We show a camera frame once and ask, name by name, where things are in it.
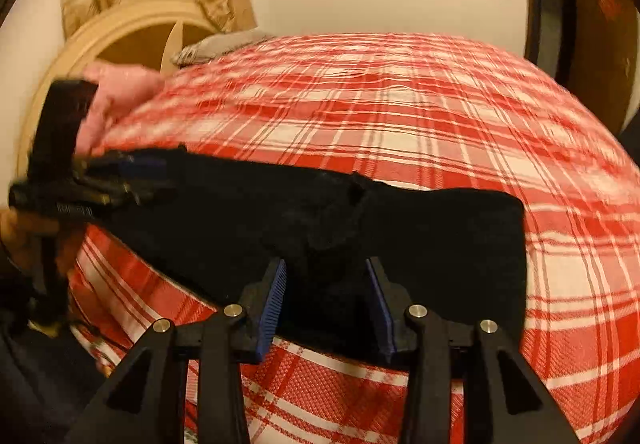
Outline dark wooden door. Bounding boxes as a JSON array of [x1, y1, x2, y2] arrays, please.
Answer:
[[526, 0, 639, 135]]

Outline cream round headboard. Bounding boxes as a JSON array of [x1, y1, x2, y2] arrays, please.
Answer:
[[13, 0, 216, 176]]

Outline person's left hand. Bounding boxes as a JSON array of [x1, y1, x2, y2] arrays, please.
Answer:
[[1, 209, 86, 276]]

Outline black pants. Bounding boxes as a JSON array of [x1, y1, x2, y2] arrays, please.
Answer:
[[99, 149, 527, 364]]

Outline pink folded blanket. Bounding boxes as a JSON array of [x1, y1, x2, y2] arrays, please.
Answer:
[[75, 60, 166, 156]]

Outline red white plaid bedspread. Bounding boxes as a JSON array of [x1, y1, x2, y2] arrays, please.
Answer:
[[70, 34, 639, 443]]

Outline grey striped pillow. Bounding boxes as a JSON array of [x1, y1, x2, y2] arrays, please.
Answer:
[[170, 29, 274, 68]]

